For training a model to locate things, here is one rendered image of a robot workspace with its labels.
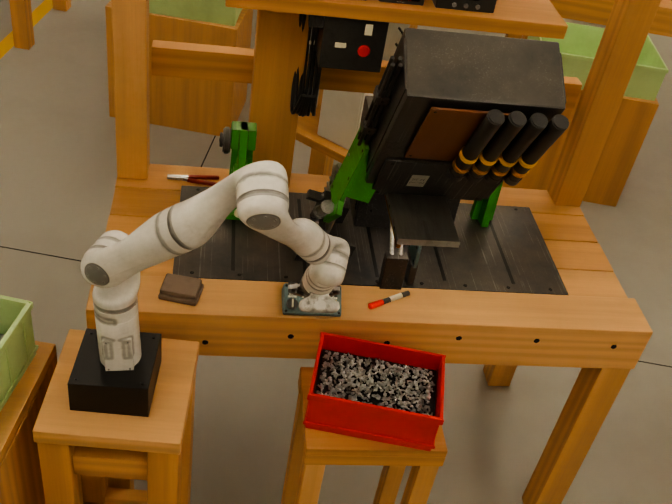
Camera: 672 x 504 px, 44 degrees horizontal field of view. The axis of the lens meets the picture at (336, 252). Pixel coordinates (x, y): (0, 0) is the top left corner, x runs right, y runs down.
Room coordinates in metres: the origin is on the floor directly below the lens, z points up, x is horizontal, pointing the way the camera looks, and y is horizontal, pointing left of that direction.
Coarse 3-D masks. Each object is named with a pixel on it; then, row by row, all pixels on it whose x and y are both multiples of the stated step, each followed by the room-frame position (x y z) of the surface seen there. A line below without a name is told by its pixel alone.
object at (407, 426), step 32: (320, 352) 1.41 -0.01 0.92; (352, 352) 1.48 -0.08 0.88; (384, 352) 1.47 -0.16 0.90; (416, 352) 1.47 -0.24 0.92; (320, 384) 1.35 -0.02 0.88; (352, 384) 1.36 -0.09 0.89; (384, 384) 1.38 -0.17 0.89; (416, 384) 1.40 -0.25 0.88; (320, 416) 1.28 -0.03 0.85; (352, 416) 1.28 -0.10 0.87; (384, 416) 1.27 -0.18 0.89; (416, 416) 1.27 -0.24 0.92; (416, 448) 1.27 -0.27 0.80
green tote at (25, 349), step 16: (0, 304) 1.37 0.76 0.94; (16, 304) 1.37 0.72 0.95; (32, 304) 1.37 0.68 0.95; (0, 320) 1.37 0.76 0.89; (16, 320) 1.31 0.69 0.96; (16, 336) 1.29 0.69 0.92; (32, 336) 1.36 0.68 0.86; (0, 352) 1.21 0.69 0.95; (16, 352) 1.28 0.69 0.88; (32, 352) 1.35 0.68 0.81; (0, 368) 1.21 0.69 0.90; (16, 368) 1.27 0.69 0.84; (0, 384) 1.20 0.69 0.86; (16, 384) 1.26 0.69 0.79; (0, 400) 1.19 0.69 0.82
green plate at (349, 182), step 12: (360, 156) 1.80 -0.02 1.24; (348, 168) 1.84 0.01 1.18; (360, 168) 1.80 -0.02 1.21; (336, 180) 1.88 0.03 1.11; (348, 180) 1.80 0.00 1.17; (360, 180) 1.81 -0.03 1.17; (336, 192) 1.83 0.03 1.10; (348, 192) 1.80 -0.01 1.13; (360, 192) 1.81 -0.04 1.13; (372, 192) 1.81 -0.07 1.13
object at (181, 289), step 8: (168, 280) 1.56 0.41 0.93; (176, 280) 1.57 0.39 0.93; (184, 280) 1.57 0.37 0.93; (192, 280) 1.58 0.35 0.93; (200, 280) 1.58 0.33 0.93; (160, 288) 1.53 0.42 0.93; (168, 288) 1.53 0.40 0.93; (176, 288) 1.54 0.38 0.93; (184, 288) 1.54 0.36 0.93; (192, 288) 1.55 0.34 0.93; (200, 288) 1.57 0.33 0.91; (160, 296) 1.52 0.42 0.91; (168, 296) 1.52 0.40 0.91; (176, 296) 1.52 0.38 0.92; (184, 296) 1.52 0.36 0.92; (192, 296) 1.52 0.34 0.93; (192, 304) 1.51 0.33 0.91
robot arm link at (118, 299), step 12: (108, 240) 1.27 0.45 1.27; (120, 240) 1.28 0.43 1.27; (132, 276) 1.28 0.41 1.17; (96, 288) 1.26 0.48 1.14; (108, 288) 1.26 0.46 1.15; (120, 288) 1.26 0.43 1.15; (132, 288) 1.27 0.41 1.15; (96, 300) 1.24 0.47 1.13; (108, 300) 1.23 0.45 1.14; (120, 300) 1.24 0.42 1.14; (132, 300) 1.26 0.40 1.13; (108, 312) 1.23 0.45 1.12; (120, 312) 1.23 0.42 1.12
